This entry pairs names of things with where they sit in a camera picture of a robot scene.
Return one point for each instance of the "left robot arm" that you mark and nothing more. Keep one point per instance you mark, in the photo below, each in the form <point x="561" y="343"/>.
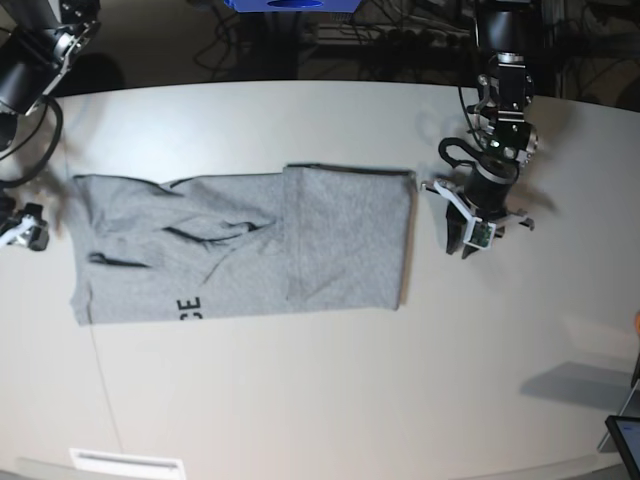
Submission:
<point x="507" y="32"/>

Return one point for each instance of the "white power strip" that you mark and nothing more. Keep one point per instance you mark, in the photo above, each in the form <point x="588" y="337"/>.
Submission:
<point x="378" y="34"/>

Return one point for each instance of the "white label on table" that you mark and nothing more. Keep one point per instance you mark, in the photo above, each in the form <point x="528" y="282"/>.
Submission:
<point x="82" y="456"/>

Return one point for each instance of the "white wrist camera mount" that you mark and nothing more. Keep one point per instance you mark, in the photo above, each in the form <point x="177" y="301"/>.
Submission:
<point x="478" y="230"/>
<point x="29" y="232"/>

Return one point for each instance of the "blue plastic part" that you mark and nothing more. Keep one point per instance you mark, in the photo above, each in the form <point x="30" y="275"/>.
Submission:
<point x="255" y="6"/>

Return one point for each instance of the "black tablet screen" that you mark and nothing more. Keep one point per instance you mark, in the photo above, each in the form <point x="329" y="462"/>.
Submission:
<point x="624" y="431"/>

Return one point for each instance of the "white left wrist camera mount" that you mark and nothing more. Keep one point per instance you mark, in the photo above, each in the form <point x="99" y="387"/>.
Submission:
<point x="478" y="230"/>

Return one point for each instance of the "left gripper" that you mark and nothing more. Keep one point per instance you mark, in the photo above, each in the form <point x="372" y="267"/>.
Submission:
<point x="489" y="197"/>

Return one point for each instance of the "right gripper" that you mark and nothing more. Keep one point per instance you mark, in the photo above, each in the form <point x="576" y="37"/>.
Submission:
<point x="10" y="215"/>

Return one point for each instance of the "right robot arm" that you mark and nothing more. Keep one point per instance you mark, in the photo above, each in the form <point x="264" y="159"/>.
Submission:
<point x="40" y="49"/>

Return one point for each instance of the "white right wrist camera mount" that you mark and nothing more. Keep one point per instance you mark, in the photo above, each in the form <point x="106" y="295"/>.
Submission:
<point x="29" y="232"/>

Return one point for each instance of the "grey T-shirt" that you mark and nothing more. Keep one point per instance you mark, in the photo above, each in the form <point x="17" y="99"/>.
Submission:
<point x="309" y="238"/>

